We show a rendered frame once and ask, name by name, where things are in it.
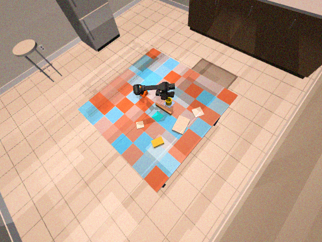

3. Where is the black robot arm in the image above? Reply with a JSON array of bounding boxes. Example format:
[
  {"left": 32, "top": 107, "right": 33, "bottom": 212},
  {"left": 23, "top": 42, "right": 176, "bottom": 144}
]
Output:
[{"left": 133, "top": 82, "right": 175, "bottom": 100}]

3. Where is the yellow flat block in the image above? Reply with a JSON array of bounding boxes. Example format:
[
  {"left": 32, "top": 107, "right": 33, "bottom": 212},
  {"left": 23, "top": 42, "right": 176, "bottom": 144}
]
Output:
[{"left": 151, "top": 137, "right": 164, "bottom": 148}]

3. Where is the yellow cup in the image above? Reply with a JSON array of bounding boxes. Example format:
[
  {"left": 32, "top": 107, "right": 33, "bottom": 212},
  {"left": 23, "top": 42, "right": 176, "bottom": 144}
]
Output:
[{"left": 165, "top": 98, "right": 172, "bottom": 106}]

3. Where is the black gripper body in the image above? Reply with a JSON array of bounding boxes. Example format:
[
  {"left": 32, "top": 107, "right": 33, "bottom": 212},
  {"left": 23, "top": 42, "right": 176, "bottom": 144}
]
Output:
[{"left": 156, "top": 90, "right": 174, "bottom": 98}]

